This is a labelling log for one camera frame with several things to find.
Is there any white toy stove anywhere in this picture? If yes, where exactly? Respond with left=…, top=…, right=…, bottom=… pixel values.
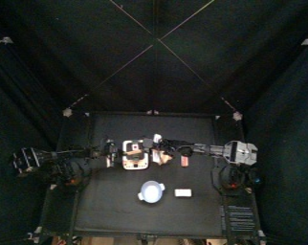
left=121, top=139, right=150, bottom=170

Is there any light blue toy pan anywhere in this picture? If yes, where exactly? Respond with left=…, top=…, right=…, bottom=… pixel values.
left=137, top=180, right=166, bottom=205

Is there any white rectangular toy block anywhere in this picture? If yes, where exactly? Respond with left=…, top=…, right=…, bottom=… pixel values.
left=173, top=189, right=194, bottom=198

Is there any thin light cord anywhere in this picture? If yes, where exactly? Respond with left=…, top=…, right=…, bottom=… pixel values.
left=69, top=0, right=215, bottom=109
left=107, top=0, right=239, bottom=114

